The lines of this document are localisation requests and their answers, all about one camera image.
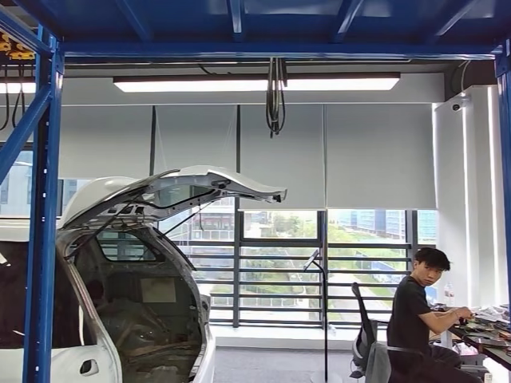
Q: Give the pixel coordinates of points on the black office chair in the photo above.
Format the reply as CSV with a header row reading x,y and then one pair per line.
x,y
361,312

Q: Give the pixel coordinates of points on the person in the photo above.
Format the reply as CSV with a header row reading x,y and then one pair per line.
x,y
407,317

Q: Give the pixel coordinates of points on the white open car tailgate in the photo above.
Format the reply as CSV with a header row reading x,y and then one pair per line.
x,y
199,177

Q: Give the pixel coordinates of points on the clear water bottle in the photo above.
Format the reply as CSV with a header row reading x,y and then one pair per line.
x,y
449,296

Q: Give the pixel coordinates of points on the black floor stand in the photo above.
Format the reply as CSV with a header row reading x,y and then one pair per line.
x,y
325,328

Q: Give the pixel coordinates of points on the white security camera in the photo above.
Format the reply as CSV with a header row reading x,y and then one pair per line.
x,y
457,105

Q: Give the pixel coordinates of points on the long ceiling light bar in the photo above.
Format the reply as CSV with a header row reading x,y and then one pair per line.
x,y
16,87
192,84

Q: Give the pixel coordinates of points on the dark desk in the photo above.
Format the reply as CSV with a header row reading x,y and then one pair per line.
x,y
495,351

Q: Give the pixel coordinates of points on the white car body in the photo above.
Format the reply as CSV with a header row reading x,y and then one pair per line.
x,y
24,365

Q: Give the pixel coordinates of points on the dark window frame with rails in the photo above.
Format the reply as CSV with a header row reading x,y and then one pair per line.
x,y
236,264

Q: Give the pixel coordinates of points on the white roller blind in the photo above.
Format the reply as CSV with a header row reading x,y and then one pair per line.
x,y
103,137
195,137
379,158
295,174
16,121

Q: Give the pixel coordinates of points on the blue steel shelf rack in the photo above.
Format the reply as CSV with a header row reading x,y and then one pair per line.
x,y
279,26

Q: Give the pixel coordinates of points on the pile of parts and papers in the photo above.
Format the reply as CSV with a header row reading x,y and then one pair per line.
x,y
490,317

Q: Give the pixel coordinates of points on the grey draped garment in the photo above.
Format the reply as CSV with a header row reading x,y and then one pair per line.
x,y
377,365

